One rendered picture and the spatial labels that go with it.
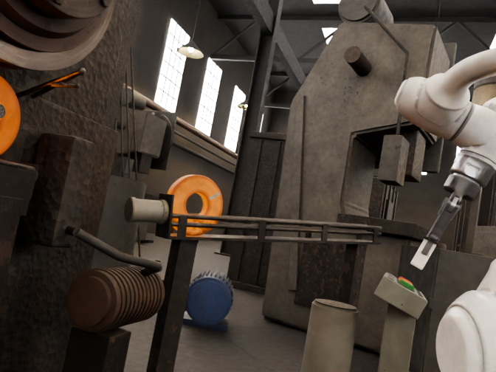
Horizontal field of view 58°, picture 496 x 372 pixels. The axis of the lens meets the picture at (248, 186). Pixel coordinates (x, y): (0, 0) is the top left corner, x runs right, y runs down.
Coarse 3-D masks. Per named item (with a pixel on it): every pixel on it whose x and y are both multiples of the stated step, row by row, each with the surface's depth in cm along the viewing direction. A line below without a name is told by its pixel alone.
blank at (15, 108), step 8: (0, 80) 78; (0, 88) 78; (8, 88) 79; (0, 96) 78; (8, 96) 80; (8, 104) 80; (16, 104) 82; (8, 112) 80; (16, 112) 82; (0, 120) 79; (8, 120) 80; (16, 120) 82; (0, 128) 79; (8, 128) 81; (16, 128) 82; (0, 136) 79; (8, 136) 81; (0, 144) 79; (8, 144) 81; (0, 152) 80
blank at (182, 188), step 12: (180, 180) 111; (192, 180) 112; (204, 180) 114; (168, 192) 110; (180, 192) 110; (192, 192) 112; (204, 192) 114; (216, 192) 116; (180, 204) 110; (204, 204) 116; (216, 204) 116; (192, 228) 112; (204, 228) 114
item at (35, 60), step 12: (108, 12) 99; (0, 36) 74; (96, 36) 96; (0, 48) 75; (12, 48) 77; (24, 48) 79; (84, 48) 93; (0, 60) 76; (12, 60) 77; (24, 60) 80; (36, 60) 82; (48, 60) 85; (60, 60) 87; (72, 60) 91
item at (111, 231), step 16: (112, 176) 336; (112, 192) 336; (128, 192) 344; (144, 192) 363; (112, 208) 336; (112, 224) 336; (128, 224) 346; (112, 240) 337; (128, 240) 349; (96, 256) 331
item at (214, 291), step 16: (208, 272) 295; (192, 288) 270; (208, 288) 268; (224, 288) 270; (192, 304) 267; (208, 304) 267; (224, 304) 267; (192, 320) 279; (208, 320) 266; (224, 320) 293
